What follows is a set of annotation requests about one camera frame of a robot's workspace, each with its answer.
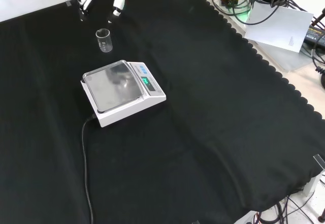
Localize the small clear glass beaker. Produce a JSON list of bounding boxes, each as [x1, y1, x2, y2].
[[95, 28, 113, 53]]

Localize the white electronic balance steel pan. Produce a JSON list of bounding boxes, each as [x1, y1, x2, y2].
[[80, 59, 167, 128]]

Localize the black bench cloth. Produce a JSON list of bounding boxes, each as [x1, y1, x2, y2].
[[0, 0, 325, 224]]

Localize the pale white board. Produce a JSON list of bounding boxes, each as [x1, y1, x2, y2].
[[244, 4, 315, 54]]

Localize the black power adapter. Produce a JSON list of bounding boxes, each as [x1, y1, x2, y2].
[[303, 24, 325, 47]]

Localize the black cables round arm base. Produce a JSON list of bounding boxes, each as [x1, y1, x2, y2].
[[212, 0, 308, 26]]

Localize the black balance power cable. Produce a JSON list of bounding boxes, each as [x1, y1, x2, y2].
[[81, 114, 97, 224]]

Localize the black cables under bench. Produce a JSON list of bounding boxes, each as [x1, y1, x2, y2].
[[253, 193, 325, 224]]

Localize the white bench bracket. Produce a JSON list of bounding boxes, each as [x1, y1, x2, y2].
[[303, 169, 325, 197]]

